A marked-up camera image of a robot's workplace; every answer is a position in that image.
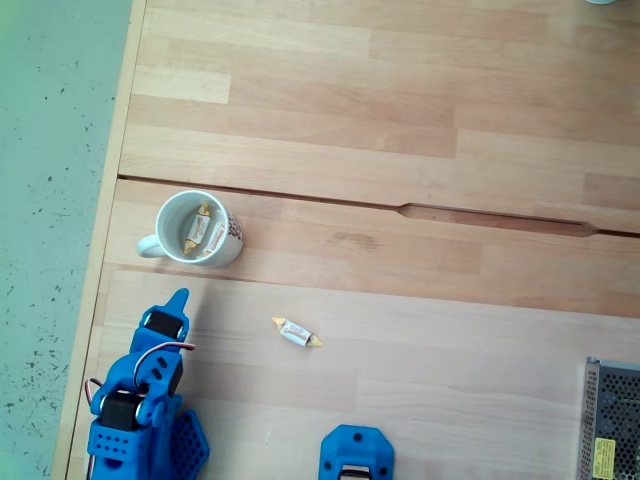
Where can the white yellow sweet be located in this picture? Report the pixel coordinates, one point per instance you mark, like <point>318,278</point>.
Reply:
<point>197,227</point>
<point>296,332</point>

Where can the white printed mug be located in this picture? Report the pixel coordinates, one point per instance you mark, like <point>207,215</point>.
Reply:
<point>167,245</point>

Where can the metal mesh power supply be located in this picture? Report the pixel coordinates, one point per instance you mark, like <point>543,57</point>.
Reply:
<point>612,420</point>

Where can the white round object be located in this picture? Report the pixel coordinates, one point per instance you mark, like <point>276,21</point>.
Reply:
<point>600,1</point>

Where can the blue post base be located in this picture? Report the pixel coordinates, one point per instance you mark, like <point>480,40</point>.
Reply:
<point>357,452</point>

